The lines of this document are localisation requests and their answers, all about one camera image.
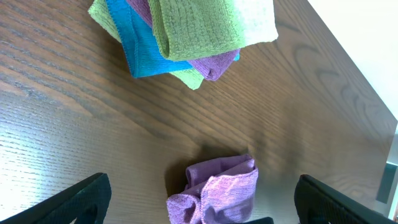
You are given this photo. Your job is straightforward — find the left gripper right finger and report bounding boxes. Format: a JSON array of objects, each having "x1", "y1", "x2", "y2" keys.
[{"x1": 294, "y1": 174, "x2": 395, "y2": 224}]

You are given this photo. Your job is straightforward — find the top green folded cloth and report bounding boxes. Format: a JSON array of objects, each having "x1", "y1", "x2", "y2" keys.
[{"x1": 148, "y1": 0, "x2": 279, "y2": 61}]

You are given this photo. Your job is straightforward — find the purple folded cloth in stack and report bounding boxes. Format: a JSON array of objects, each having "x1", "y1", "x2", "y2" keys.
[{"x1": 126, "y1": 0, "x2": 241, "y2": 81}]

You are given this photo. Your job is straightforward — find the green folded cloth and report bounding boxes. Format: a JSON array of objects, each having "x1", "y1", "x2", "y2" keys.
[
  {"x1": 148, "y1": 0, "x2": 279, "y2": 61},
  {"x1": 88, "y1": 0, "x2": 203, "y2": 90}
]

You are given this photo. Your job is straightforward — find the blue folded cloth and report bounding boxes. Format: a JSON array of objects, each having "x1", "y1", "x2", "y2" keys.
[{"x1": 106, "y1": 0, "x2": 239, "y2": 82}]

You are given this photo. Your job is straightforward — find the bottom green folded cloth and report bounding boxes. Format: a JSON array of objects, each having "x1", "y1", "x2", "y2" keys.
[{"x1": 88, "y1": 0, "x2": 203, "y2": 90}]

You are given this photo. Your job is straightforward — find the purple microfiber cloth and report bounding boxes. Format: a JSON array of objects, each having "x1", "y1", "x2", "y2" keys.
[{"x1": 166, "y1": 154, "x2": 259, "y2": 224}]

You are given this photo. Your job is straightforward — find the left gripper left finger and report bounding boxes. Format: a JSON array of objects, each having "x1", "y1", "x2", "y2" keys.
[{"x1": 1, "y1": 172, "x2": 111, "y2": 224}]

